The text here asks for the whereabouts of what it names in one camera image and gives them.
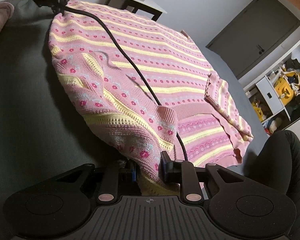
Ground pink yellow striped knit sweater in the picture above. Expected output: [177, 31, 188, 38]
[49, 0, 253, 194]

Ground person leg black trousers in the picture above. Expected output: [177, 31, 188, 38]
[243, 129, 300, 205]

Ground white storage shelf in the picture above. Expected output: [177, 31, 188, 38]
[244, 41, 300, 135]

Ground yellow toy bag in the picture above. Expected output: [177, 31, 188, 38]
[274, 77, 294, 106]

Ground dark grey cabinet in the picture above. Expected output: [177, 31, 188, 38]
[207, 0, 300, 79]

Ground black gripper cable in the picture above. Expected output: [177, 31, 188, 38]
[62, 4, 189, 162]

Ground black frame chair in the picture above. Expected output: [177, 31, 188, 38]
[104, 0, 167, 22]

